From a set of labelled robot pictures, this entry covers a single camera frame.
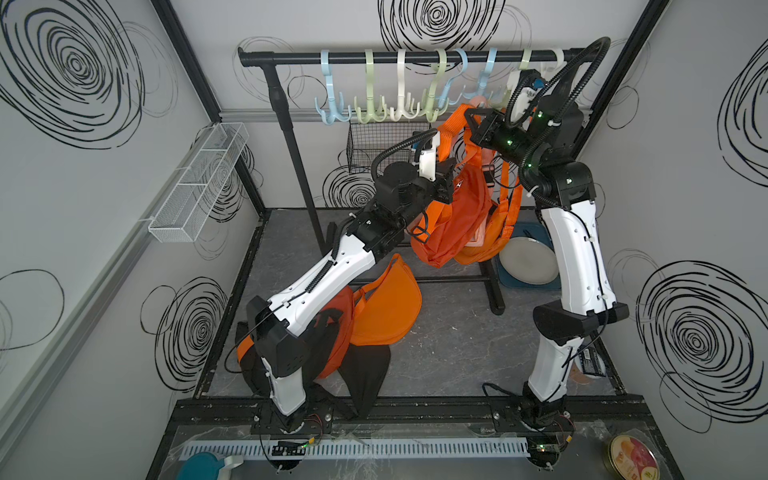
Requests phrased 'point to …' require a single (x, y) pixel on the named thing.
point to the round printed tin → (631, 459)
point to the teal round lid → (200, 466)
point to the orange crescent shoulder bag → (500, 225)
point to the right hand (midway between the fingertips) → (469, 109)
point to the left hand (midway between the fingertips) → (456, 159)
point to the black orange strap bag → (360, 374)
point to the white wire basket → (178, 219)
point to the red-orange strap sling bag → (339, 308)
